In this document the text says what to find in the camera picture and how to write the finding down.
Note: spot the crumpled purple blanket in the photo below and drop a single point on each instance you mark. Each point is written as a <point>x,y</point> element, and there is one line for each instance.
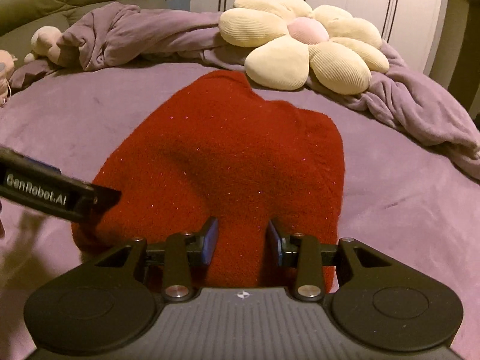
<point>150,30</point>

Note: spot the red knit sweater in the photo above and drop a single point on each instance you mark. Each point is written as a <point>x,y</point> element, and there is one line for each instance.
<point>225,150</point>

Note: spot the cream flower-shaped pillow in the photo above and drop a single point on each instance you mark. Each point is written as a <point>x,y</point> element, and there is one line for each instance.
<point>277,56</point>

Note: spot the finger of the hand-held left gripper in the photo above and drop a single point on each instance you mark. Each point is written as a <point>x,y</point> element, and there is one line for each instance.
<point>107,197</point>

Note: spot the pink plush toy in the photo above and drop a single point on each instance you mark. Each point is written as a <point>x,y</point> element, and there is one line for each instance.
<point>5,67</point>

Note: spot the cream plush toy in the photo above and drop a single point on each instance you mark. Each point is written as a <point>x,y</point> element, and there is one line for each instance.
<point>43,43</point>

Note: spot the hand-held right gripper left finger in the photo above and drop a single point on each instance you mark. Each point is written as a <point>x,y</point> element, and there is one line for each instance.
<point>210,242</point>

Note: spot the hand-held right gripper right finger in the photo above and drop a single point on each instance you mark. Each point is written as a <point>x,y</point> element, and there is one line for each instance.
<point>273,243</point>

